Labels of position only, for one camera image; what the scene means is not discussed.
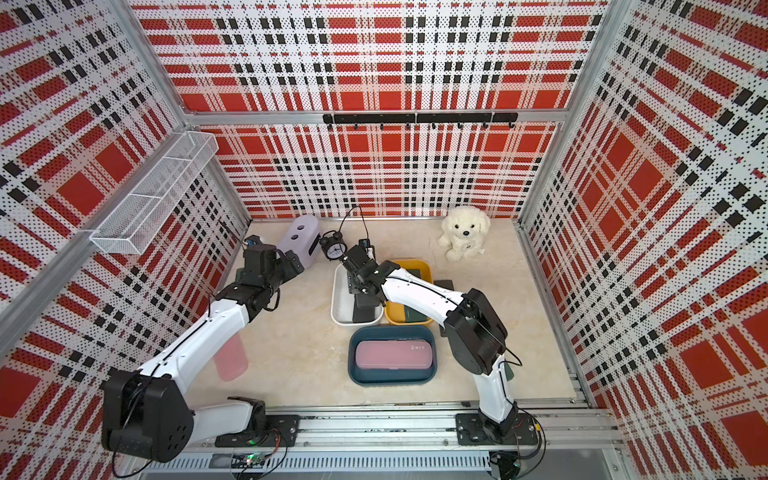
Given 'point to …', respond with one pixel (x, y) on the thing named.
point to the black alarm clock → (333, 246)
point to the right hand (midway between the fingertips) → (368, 276)
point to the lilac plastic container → (302, 235)
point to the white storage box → (343, 301)
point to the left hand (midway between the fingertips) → (291, 262)
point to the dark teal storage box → (392, 377)
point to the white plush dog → (463, 230)
